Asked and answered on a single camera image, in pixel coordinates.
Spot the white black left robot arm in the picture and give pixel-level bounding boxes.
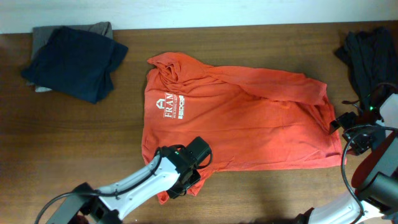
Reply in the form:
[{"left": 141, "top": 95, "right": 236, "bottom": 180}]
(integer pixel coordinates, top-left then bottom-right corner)
[{"left": 35, "top": 145, "right": 213, "bottom": 223}]

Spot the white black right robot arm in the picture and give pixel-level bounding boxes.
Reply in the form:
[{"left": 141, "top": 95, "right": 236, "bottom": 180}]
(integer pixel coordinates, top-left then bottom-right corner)
[{"left": 293, "top": 93, "right": 397, "bottom": 224}]

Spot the red soccer t-shirt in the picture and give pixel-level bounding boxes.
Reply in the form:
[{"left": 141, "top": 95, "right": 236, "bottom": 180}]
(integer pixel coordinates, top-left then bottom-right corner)
[{"left": 141, "top": 52, "right": 348, "bottom": 205}]

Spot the black crumpled garment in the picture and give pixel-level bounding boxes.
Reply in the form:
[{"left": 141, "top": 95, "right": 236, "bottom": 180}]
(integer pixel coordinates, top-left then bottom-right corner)
[{"left": 335, "top": 27, "right": 397, "bottom": 110}]

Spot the navy garment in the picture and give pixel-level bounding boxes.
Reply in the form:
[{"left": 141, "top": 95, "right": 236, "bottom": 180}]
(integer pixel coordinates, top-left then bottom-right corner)
[{"left": 21, "top": 26, "right": 128, "bottom": 104}]

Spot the grey garment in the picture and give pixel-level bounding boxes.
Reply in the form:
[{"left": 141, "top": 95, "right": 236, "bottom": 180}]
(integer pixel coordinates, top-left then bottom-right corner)
[{"left": 25, "top": 21, "right": 113, "bottom": 93}]

